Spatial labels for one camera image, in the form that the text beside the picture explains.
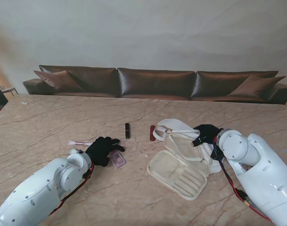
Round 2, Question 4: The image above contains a purple eyeshadow palette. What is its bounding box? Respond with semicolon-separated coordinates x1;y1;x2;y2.
110;150;126;170

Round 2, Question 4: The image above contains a cream white cosmetics bag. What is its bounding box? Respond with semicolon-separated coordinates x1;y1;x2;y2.
147;119;225;201

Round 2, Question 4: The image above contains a red black left arm cable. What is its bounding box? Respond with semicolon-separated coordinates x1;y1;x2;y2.
49;160;96;216

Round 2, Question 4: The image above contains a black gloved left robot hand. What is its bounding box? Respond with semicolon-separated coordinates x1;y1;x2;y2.
85;137;125;168

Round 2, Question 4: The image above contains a grey side chair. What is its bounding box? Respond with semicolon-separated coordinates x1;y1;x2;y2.
0;82;18;96

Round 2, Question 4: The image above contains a red black right arm cable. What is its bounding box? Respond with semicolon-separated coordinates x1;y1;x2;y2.
213;141;273;222

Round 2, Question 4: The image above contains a red black arm cable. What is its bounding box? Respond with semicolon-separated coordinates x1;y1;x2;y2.
49;160;96;216
213;141;273;222

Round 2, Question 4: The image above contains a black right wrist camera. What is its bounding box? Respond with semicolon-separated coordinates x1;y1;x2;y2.
210;145;223;161

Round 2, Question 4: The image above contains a brown sofa pillow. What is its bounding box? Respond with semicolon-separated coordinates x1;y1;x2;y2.
228;74;287;97
33;70;84;92

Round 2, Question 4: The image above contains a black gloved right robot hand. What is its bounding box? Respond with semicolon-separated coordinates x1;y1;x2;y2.
191;124;224;147

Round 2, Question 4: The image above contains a brown leather sofa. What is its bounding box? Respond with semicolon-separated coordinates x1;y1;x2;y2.
22;65;287;105

